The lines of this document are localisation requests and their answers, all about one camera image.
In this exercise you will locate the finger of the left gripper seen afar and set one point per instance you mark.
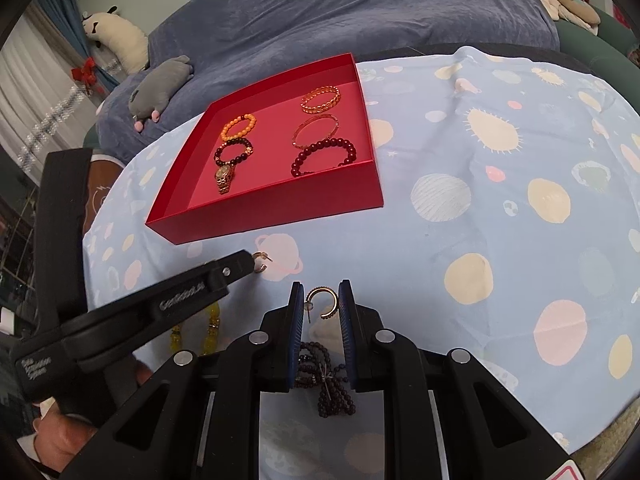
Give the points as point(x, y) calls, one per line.
point(236, 266)

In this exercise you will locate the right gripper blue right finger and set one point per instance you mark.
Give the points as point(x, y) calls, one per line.
point(345, 304)

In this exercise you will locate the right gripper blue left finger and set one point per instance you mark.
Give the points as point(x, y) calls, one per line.
point(295, 328)

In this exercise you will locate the gold hoop earring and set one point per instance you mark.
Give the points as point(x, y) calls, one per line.
point(329, 302)
point(261, 261)

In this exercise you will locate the gold metal watch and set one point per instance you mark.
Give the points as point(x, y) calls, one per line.
point(224, 176)

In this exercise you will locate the thin gold bangle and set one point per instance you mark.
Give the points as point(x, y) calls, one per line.
point(316, 128)

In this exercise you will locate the gold chain cuff bangle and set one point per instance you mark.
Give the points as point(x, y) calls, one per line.
point(320, 99)

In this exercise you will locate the person's left hand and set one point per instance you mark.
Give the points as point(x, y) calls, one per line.
point(59, 438)

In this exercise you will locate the red cardboard box tray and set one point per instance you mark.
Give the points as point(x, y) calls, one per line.
point(274, 183)

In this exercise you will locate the light blue patterned cloth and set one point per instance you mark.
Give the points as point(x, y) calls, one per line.
point(510, 227)

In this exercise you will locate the grey plush toy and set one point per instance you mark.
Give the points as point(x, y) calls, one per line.
point(152, 95)

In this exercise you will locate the white curtain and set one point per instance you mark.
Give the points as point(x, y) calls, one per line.
point(43, 108)

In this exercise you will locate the white black plush toy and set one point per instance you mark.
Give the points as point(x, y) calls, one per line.
point(126, 40)

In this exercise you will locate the dark blue blanket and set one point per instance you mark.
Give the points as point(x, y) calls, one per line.
point(233, 43)

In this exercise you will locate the green sofa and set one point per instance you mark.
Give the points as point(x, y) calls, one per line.
point(612, 55)

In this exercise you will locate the beige plush toy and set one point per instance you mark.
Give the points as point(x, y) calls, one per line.
point(578, 12)

